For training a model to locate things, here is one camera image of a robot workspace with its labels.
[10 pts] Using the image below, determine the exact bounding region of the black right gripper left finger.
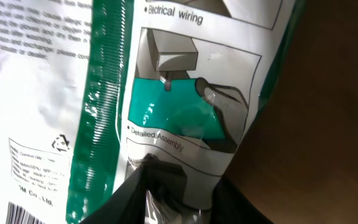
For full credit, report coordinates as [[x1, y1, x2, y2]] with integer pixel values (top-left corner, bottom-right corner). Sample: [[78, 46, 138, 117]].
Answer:
[[81, 154, 187, 224]]

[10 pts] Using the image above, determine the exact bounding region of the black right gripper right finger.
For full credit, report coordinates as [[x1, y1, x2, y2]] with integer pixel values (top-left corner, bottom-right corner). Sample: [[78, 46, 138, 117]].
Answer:
[[210, 177, 273, 224]]

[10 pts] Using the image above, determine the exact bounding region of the green white gloves package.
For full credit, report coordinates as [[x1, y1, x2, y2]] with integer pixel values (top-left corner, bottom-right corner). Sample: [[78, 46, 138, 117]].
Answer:
[[0, 0, 305, 223]]

